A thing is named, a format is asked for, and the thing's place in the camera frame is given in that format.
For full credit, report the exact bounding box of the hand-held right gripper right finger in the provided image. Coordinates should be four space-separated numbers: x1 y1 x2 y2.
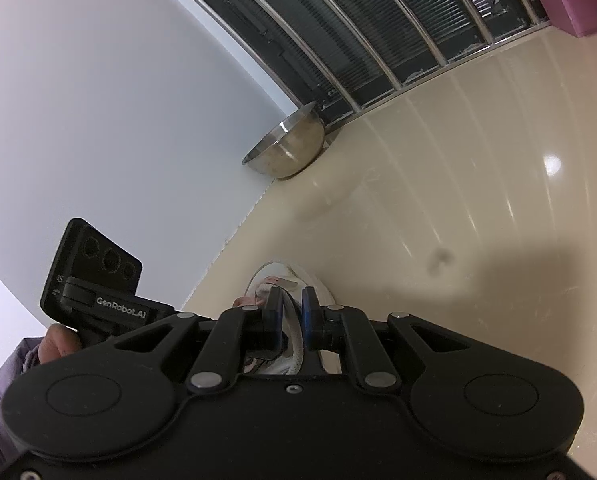
301 285 471 393

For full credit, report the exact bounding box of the pink square box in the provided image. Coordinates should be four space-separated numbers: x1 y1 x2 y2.
533 0 597 38

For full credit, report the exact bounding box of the white sneaker shoe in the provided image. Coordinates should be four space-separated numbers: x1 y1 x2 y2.
232 260 344 376

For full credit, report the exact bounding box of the metal bowl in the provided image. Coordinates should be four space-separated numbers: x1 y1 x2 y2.
242 101 325 179

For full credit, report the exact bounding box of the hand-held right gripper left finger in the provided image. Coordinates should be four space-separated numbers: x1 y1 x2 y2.
114 286 285 393

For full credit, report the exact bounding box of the person's left hand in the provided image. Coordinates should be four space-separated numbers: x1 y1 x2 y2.
37 323 85 363

